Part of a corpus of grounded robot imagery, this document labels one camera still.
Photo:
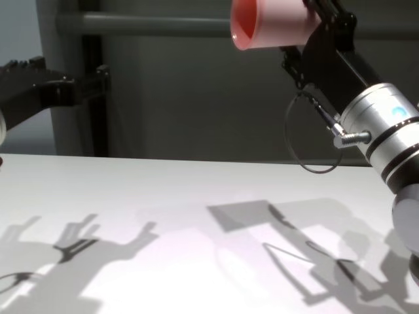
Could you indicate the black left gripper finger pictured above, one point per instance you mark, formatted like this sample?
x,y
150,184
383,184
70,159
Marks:
x,y
95,86
23,75

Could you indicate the pink plastic cup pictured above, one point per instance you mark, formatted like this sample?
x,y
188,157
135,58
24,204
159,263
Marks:
x,y
278,29

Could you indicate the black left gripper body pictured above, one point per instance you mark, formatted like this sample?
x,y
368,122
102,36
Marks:
x,y
42,98

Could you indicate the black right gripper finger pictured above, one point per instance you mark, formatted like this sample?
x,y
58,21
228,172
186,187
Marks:
x,y
294,65
334,13

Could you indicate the gray horizontal railing bar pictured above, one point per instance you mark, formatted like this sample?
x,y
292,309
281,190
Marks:
x,y
147,23

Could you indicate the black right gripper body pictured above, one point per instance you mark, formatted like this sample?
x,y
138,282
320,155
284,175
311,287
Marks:
x,y
334,62

